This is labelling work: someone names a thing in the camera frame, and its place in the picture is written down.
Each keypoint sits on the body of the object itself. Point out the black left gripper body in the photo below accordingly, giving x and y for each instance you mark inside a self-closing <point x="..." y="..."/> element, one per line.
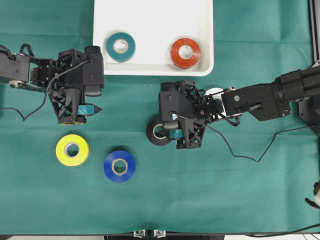
<point x="68" y="90"/>

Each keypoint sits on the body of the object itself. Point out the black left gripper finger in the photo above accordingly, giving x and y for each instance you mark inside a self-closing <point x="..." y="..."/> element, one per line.
<point x="88" y="110"/>

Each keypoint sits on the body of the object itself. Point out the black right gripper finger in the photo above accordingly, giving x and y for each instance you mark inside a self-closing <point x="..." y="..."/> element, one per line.
<point x="175" y="133"/>

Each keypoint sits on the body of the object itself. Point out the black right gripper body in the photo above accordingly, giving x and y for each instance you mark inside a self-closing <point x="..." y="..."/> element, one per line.
<point x="177" y="101"/>

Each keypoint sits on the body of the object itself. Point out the black tape roll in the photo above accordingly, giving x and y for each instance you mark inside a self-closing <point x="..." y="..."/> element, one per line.
<point x="156" y="133"/>

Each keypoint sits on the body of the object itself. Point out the red tape roll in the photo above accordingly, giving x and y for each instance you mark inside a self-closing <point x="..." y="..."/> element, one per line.
<point x="185" y="53"/>

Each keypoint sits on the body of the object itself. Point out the teal tape roll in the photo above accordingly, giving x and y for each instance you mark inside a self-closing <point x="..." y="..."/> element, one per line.
<point x="120" y="46"/>

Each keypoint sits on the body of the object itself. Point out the yellow tape roll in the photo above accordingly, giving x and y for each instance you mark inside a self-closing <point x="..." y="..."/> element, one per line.
<point x="72" y="150"/>

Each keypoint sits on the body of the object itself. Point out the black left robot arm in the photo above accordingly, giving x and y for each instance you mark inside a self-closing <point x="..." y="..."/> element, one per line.
<point x="24" y="70"/>

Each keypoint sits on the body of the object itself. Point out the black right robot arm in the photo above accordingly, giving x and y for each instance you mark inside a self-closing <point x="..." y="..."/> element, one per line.
<point x="266" y="101"/>

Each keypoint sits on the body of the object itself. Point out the white tape roll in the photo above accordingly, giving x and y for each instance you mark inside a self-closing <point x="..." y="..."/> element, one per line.
<point x="214" y="91"/>

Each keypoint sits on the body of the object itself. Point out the blue tape roll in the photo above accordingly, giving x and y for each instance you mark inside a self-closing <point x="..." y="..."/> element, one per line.
<point x="119" y="166"/>

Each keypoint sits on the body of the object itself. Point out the white plastic case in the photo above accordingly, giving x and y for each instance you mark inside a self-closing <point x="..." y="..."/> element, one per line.
<point x="155" y="25"/>

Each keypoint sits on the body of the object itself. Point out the green table cloth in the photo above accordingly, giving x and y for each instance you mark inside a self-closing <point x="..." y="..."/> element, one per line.
<point x="203" y="190"/>

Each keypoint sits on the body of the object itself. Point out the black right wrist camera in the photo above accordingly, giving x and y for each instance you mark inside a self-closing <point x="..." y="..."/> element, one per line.
<point x="171" y="125"/>

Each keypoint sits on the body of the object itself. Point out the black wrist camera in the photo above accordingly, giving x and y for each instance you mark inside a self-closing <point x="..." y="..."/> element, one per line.
<point x="171" y="125"/>
<point x="93" y="90"/>

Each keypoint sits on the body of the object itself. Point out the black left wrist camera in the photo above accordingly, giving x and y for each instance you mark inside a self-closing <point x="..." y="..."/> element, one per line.
<point x="93" y="90"/>

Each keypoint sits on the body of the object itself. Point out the silver table bracket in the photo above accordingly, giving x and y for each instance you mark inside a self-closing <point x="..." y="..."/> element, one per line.
<point x="139" y="234"/>
<point x="157" y="233"/>

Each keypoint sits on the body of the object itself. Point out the black aluminium frame rail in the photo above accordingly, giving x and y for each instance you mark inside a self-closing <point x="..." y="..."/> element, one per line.
<point x="314" y="17"/>

